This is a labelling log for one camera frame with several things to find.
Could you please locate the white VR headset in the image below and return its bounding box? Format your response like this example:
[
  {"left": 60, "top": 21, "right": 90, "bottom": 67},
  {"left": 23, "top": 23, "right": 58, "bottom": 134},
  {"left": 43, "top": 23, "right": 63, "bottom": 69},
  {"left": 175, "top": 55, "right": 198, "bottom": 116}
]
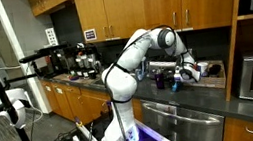
[{"left": 0, "top": 86, "right": 38, "bottom": 133}]

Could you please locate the black coffee machine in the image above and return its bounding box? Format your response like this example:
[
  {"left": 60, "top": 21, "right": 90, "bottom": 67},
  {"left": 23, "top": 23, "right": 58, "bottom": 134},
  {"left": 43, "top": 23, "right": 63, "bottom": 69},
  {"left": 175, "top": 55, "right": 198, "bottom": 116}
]
[{"left": 47, "top": 39, "right": 103, "bottom": 83}]

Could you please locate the small black cup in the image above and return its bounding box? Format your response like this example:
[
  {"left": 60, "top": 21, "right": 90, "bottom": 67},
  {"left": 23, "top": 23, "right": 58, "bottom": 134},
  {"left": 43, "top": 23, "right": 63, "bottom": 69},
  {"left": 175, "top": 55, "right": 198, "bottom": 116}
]
[{"left": 86, "top": 69, "right": 98, "bottom": 81}]

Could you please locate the black stereo camera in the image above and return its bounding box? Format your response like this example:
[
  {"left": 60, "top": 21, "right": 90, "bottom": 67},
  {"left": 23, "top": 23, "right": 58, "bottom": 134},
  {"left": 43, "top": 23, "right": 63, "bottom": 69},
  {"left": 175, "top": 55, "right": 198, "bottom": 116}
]
[{"left": 16, "top": 43, "right": 72, "bottom": 65}]

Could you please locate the purple cabinet sign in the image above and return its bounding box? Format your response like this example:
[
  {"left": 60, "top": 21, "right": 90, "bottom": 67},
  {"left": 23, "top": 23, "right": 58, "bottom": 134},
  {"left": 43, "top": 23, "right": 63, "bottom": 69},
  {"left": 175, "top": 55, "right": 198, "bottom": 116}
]
[{"left": 83, "top": 28, "right": 98, "bottom": 42}]

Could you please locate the wooden lower cabinet row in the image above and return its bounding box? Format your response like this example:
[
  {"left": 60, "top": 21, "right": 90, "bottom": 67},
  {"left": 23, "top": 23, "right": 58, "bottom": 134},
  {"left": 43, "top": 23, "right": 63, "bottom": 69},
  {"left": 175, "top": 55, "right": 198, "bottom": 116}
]
[{"left": 40, "top": 66, "right": 144, "bottom": 136}]

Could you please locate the stainless steel toaster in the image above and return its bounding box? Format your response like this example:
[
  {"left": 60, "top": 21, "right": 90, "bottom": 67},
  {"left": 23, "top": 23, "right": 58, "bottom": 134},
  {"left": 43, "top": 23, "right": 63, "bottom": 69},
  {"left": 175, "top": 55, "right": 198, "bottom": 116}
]
[{"left": 145, "top": 56, "right": 183, "bottom": 82}]

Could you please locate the stainless steel dishwasher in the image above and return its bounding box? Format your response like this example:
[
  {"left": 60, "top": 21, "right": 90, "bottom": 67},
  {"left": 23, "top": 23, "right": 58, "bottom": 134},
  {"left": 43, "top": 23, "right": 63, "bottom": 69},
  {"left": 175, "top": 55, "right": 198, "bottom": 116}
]
[{"left": 139, "top": 87, "right": 229, "bottom": 141}]

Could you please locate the black mug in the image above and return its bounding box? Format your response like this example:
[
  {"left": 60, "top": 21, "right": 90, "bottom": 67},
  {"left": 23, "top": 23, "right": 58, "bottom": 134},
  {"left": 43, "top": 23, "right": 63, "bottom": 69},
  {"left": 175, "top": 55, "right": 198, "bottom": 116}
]
[{"left": 207, "top": 63, "right": 223, "bottom": 78}]

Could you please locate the clear dish soap bottle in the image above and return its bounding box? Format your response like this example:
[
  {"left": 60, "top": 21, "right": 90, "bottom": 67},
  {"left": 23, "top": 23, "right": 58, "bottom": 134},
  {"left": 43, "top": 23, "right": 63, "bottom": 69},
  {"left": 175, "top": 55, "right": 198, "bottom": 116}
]
[{"left": 133, "top": 65, "right": 146, "bottom": 82}]

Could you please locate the small wooden corner cabinet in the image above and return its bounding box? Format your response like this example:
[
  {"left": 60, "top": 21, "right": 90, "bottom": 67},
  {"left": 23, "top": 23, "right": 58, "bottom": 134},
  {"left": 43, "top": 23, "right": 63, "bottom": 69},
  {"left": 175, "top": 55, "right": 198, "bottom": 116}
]
[{"left": 27, "top": 0, "right": 77, "bottom": 18}]

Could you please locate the blue white dish brush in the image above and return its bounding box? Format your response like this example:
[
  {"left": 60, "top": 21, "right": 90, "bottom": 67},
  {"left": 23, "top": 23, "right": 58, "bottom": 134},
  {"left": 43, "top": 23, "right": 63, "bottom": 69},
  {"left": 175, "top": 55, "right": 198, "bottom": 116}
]
[{"left": 139, "top": 60, "right": 151, "bottom": 78}]

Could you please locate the white and blue cup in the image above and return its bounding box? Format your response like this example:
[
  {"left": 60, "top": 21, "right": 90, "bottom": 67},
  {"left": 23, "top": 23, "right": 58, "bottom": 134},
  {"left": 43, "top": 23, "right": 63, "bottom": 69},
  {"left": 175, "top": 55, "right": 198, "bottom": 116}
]
[{"left": 196, "top": 60, "right": 211, "bottom": 79}]

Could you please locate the wooden upper cabinet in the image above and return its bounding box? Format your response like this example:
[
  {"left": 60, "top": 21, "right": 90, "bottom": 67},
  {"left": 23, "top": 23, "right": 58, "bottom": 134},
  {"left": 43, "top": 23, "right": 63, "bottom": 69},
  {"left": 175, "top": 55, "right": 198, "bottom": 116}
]
[{"left": 73, "top": 0, "right": 248, "bottom": 49}]

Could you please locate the white wall plate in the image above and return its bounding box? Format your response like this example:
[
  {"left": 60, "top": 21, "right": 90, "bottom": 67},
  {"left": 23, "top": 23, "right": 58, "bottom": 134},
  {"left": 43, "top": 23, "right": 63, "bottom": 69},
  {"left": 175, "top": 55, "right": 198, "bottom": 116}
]
[{"left": 43, "top": 25, "right": 60, "bottom": 48}]

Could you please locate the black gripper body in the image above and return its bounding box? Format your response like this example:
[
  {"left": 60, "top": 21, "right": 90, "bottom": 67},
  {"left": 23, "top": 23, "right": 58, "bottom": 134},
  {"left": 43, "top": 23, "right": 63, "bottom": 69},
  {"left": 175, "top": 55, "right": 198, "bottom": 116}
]
[{"left": 165, "top": 68, "right": 178, "bottom": 86}]

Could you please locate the small purple bowl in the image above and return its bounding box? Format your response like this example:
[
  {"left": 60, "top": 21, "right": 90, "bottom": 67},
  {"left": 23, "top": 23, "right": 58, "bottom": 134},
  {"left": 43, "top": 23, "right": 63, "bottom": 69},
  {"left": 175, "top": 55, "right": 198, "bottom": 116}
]
[{"left": 68, "top": 73, "right": 80, "bottom": 82}]

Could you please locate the wooden cup tray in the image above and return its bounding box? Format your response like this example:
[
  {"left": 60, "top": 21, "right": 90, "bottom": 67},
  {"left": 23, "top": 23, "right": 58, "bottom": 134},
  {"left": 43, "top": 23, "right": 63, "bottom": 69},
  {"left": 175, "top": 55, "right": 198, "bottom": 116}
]
[{"left": 179, "top": 56, "right": 228, "bottom": 95}]

